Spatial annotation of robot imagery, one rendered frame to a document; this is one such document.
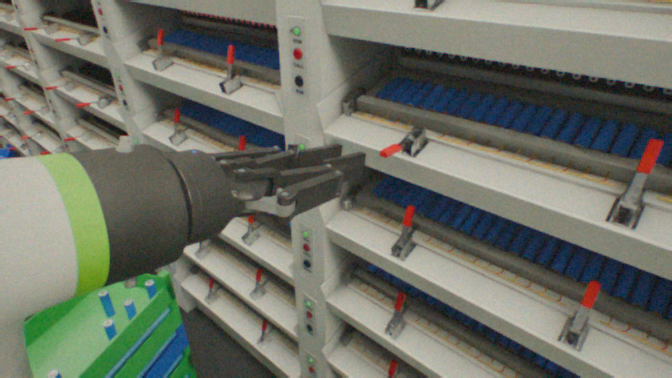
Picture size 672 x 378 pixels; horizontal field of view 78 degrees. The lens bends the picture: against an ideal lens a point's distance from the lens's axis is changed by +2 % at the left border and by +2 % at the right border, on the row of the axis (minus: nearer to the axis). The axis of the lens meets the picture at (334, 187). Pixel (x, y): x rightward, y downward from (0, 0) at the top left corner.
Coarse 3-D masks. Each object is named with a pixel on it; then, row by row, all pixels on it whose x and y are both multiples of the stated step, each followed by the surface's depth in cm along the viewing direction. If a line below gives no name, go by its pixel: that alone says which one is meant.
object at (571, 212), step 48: (336, 96) 68; (576, 96) 58; (624, 96) 54; (384, 144) 63; (432, 144) 61; (480, 144) 58; (480, 192) 54; (528, 192) 51; (576, 192) 49; (576, 240) 49; (624, 240) 45
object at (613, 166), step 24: (360, 96) 69; (408, 120) 64; (432, 120) 61; (456, 120) 60; (504, 144) 56; (528, 144) 53; (552, 144) 52; (552, 168) 51; (576, 168) 51; (600, 168) 49; (624, 168) 48
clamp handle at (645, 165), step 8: (648, 144) 43; (656, 144) 42; (648, 152) 43; (656, 152) 42; (640, 160) 43; (648, 160) 43; (640, 168) 43; (648, 168) 43; (640, 176) 43; (632, 184) 44; (640, 184) 43; (632, 192) 44; (640, 192) 44; (632, 200) 44
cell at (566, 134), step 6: (576, 114) 56; (582, 114) 56; (570, 120) 56; (576, 120) 55; (582, 120) 56; (564, 126) 55; (570, 126) 55; (576, 126) 55; (564, 132) 54; (570, 132) 54; (576, 132) 54; (558, 138) 54; (564, 138) 53; (570, 138) 53
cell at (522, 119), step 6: (528, 108) 59; (534, 108) 59; (522, 114) 58; (528, 114) 58; (534, 114) 59; (516, 120) 58; (522, 120) 57; (528, 120) 58; (510, 126) 57; (516, 126) 57; (522, 126) 57; (522, 132) 57
